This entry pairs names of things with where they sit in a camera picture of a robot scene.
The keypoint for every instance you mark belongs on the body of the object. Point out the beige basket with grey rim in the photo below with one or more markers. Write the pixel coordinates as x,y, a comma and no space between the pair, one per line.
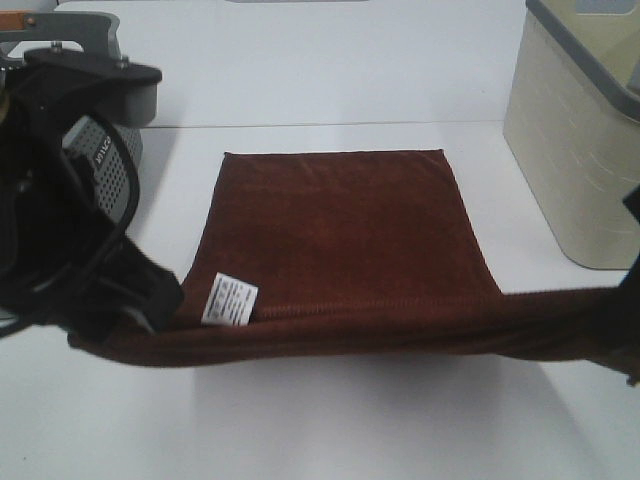
572,123

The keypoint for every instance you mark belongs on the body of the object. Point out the grey perforated plastic basket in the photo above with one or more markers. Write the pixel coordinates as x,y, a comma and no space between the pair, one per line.
113,151

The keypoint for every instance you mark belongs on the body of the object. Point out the brown leather basket handle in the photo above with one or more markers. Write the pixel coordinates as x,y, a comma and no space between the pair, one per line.
16,20

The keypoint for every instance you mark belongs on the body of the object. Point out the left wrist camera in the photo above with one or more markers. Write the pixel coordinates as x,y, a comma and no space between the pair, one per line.
70,84

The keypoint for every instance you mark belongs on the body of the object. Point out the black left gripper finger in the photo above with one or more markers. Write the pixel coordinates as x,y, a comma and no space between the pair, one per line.
138,287

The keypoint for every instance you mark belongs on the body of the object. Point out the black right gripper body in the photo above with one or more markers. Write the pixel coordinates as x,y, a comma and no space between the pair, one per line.
632,203

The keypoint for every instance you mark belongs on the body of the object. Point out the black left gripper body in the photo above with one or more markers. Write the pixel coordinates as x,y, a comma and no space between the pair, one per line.
54,236

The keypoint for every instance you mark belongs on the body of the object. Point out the brown towel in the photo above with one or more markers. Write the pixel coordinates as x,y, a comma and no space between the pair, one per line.
362,252

